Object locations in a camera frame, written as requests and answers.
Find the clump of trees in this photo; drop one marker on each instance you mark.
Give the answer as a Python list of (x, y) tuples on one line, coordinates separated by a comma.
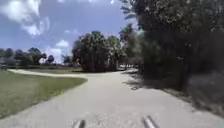
[(95, 51)]

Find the pale grey paved path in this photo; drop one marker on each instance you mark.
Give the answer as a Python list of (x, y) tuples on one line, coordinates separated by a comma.
[(106, 100)]

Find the robot's own part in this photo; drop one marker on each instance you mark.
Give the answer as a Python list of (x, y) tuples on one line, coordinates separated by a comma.
[(150, 122), (80, 124)]

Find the dense wood of trees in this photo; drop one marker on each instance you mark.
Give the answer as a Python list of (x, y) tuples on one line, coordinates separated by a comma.
[(176, 40)]

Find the green grass field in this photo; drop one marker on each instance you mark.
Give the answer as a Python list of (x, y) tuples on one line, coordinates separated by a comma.
[(30, 88)]

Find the distant row of trees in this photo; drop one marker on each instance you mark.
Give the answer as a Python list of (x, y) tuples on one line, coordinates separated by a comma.
[(23, 56)]

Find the grass verge strip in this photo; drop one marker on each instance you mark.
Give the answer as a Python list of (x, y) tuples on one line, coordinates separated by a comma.
[(200, 96)]

